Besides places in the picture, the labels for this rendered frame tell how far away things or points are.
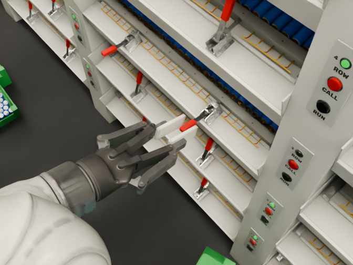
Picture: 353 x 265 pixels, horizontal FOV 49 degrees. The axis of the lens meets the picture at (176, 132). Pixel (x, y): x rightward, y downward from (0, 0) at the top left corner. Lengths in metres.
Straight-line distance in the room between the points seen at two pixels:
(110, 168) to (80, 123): 0.79
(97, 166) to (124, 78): 0.53
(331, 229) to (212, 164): 0.35
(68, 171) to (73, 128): 0.82
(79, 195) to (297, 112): 0.34
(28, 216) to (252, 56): 0.41
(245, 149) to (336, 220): 0.20
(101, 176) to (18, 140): 0.86
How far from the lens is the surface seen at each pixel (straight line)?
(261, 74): 0.62
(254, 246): 1.00
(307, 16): 0.48
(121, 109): 1.30
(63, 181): 0.61
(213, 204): 1.13
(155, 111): 1.05
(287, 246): 0.91
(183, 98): 0.83
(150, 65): 0.89
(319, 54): 0.49
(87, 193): 0.61
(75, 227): 0.44
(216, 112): 0.79
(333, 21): 0.45
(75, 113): 1.47
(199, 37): 0.67
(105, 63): 1.17
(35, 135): 1.45
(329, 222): 0.74
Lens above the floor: 1.15
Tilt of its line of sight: 57 degrees down
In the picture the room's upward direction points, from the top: straight up
